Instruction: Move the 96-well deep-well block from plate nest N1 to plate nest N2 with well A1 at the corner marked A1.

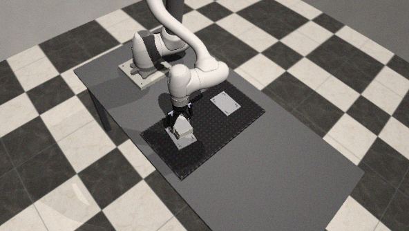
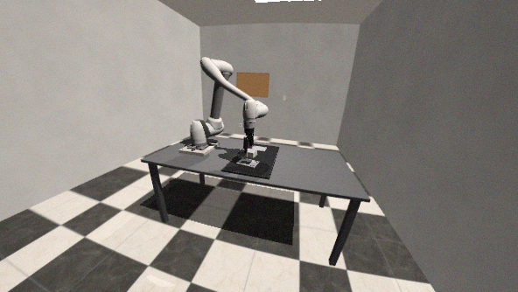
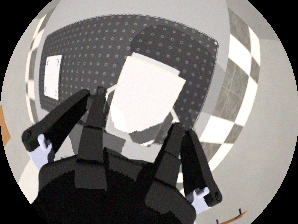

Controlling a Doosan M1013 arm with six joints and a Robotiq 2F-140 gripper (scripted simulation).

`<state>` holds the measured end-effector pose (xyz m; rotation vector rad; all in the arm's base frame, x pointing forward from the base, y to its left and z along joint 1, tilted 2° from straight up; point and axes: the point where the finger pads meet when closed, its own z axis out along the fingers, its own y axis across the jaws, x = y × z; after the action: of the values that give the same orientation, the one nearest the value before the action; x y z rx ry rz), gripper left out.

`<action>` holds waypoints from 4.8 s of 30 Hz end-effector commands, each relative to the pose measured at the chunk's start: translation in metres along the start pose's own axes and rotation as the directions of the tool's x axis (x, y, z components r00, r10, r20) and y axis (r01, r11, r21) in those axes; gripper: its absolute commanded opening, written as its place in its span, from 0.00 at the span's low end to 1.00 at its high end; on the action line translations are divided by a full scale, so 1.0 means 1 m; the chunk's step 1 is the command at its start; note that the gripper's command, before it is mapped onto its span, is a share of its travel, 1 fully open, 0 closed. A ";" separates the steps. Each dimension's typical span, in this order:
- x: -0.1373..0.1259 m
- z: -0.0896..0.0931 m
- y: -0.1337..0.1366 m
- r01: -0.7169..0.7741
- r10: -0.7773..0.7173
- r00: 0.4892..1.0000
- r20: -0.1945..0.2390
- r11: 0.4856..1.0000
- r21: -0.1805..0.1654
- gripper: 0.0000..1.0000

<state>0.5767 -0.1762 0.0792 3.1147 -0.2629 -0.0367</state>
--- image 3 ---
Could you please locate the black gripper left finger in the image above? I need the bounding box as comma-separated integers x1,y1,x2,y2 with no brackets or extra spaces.
21,84,117,203

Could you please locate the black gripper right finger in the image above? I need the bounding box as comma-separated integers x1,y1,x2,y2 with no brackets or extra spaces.
138,108,222,216

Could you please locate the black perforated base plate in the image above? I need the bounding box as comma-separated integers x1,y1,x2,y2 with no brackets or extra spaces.
39,14,219,131

